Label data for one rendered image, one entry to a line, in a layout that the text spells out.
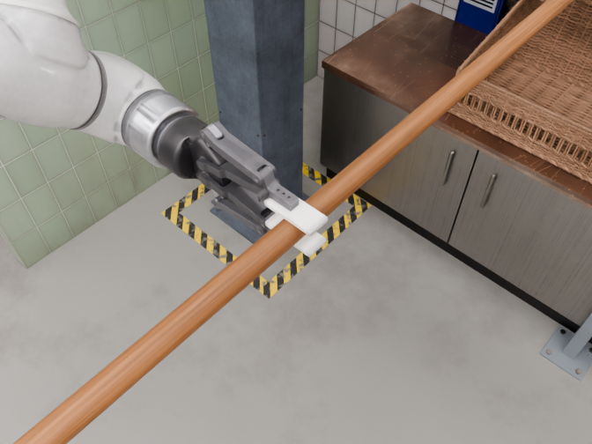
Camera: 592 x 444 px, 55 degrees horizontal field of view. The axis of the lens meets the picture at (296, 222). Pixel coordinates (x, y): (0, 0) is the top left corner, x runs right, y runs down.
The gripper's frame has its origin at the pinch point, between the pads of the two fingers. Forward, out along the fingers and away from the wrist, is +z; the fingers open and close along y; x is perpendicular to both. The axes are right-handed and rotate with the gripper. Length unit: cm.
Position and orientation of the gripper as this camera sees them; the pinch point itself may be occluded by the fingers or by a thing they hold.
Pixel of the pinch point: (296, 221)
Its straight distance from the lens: 64.2
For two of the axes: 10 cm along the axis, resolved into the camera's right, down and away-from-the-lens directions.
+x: -6.7, 5.7, -4.8
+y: 0.0, 6.4, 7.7
